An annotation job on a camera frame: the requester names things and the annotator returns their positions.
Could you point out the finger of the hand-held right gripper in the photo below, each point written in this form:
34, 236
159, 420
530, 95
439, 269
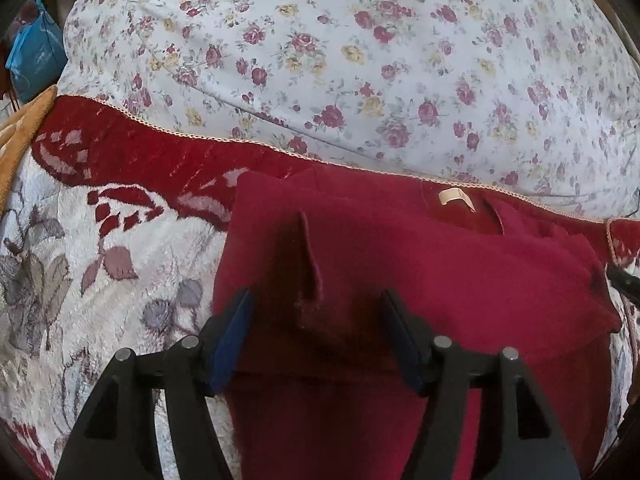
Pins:
628, 284

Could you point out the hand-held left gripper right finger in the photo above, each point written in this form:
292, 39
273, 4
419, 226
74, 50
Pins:
403, 342

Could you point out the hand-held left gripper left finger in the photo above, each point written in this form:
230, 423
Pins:
232, 341

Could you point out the dark red garment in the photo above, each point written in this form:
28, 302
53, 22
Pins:
400, 260

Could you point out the red and white plush blanket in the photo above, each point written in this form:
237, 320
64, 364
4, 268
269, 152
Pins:
170, 245

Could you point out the floral white pillow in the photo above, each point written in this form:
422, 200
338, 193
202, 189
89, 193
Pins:
350, 60

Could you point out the orange patterned mat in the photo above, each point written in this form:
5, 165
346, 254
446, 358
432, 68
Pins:
20, 145

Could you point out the blue plastic bag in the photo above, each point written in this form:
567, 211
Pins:
37, 52

